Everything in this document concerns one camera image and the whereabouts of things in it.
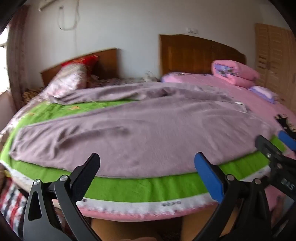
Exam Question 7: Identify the mauve knit pants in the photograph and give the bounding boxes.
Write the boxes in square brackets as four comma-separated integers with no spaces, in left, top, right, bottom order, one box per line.
[9,83,275,178]

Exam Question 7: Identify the plaid checkered blanket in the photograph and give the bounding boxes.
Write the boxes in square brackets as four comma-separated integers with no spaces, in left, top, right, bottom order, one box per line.
[1,178,27,239]

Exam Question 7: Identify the purple pillow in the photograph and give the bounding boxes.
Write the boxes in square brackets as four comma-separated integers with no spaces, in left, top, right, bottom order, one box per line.
[248,86,278,104]

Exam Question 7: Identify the green cartoon bed sheet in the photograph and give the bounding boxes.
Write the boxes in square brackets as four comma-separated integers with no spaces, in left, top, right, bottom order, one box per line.
[0,98,287,203]

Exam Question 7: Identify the rolled pink blanket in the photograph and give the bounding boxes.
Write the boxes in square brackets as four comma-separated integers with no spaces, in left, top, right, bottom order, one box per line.
[211,60,260,88]

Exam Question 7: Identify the wooden wardrobe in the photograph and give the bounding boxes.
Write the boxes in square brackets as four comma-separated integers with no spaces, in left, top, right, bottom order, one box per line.
[255,23,295,108]

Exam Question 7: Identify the brown patterned cushion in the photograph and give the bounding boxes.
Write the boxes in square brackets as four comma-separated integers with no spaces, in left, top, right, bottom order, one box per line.
[22,87,44,104]

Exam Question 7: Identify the pink floral quilt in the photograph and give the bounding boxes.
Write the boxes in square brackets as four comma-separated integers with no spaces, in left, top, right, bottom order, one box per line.
[1,63,87,143]

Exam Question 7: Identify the right wooden headboard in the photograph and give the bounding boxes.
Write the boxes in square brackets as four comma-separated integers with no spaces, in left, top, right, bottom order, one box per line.
[159,34,246,75]

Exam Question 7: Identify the wooden headboard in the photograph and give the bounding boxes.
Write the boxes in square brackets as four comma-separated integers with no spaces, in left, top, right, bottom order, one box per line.
[159,34,246,75]
[40,48,119,86]

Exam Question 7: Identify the red pillow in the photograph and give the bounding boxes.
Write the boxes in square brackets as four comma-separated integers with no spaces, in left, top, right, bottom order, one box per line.
[61,54,99,76]

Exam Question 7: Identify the left wooden headboard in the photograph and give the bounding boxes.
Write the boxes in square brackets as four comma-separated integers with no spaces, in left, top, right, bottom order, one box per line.
[40,48,119,86]

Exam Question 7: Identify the maroon curtain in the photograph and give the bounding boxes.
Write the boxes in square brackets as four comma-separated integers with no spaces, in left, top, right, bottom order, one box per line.
[6,5,30,110]

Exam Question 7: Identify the cluttered nightstand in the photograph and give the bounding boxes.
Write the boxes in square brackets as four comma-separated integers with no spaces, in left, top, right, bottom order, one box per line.
[140,71,159,82]

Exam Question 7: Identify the white air conditioner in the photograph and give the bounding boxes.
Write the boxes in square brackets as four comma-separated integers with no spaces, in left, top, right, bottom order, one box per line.
[38,0,58,12]

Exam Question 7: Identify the wall outlet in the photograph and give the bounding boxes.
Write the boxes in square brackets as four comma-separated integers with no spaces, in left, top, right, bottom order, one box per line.
[186,28,199,35]

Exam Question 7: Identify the white power cable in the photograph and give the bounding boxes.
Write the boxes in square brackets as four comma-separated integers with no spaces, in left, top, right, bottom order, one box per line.
[58,0,81,55]

